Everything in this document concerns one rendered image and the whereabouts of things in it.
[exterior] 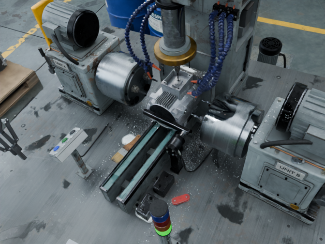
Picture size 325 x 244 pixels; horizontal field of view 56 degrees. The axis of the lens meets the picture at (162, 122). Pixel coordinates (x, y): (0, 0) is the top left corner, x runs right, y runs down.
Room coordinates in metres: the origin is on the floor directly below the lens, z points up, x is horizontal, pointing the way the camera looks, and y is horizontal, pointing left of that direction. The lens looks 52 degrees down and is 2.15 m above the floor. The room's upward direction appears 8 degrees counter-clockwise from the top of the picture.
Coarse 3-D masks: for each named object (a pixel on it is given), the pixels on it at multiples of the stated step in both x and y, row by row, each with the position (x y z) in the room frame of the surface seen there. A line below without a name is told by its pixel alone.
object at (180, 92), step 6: (174, 72) 1.08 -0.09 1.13; (180, 72) 1.08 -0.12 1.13; (186, 72) 1.06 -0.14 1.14; (168, 78) 1.05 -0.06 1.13; (180, 78) 1.05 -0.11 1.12; (186, 78) 1.05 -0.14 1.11; (192, 78) 1.04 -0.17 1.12; (162, 84) 1.00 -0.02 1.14; (174, 84) 1.01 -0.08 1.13; (180, 84) 1.01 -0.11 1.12; (186, 84) 0.99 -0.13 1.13; (192, 84) 1.04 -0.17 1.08; (162, 90) 1.01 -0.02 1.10; (168, 90) 0.99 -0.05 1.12; (174, 90) 0.96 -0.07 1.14; (180, 90) 0.95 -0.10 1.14; (186, 90) 0.99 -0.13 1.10; (180, 96) 0.95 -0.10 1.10
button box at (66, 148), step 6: (78, 132) 0.84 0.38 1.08; (84, 132) 0.85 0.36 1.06; (72, 138) 0.81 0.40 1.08; (78, 138) 0.82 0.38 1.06; (84, 138) 0.83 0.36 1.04; (60, 144) 0.80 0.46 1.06; (66, 144) 0.79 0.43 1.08; (72, 144) 0.79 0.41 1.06; (78, 144) 0.80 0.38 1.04; (60, 150) 0.76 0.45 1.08; (66, 150) 0.77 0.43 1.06; (72, 150) 0.77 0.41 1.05; (54, 156) 0.74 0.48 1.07; (60, 156) 0.74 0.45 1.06; (66, 156) 0.75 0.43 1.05; (60, 162) 0.72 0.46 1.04
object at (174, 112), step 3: (192, 87) 1.01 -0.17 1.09; (195, 87) 1.01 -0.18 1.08; (153, 99) 0.97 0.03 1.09; (150, 102) 0.96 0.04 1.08; (153, 102) 0.96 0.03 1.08; (174, 108) 0.89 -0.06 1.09; (171, 111) 0.88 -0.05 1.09; (174, 111) 0.88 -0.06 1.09; (177, 111) 0.88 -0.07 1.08; (174, 114) 0.87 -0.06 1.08; (153, 120) 0.96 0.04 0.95; (174, 129) 0.88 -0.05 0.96
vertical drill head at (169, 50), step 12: (168, 0) 0.98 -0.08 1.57; (168, 12) 0.98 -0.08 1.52; (180, 12) 0.99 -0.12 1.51; (168, 24) 0.99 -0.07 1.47; (180, 24) 0.99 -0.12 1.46; (168, 36) 0.99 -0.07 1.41; (180, 36) 0.98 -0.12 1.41; (156, 48) 1.02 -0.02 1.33; (168, 48) 0.99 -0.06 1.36; (180, 48) 0.98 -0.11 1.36; (192, 48) 0.99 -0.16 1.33; (168, 60) 0.94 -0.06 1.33; (180, 60) 0.94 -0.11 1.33
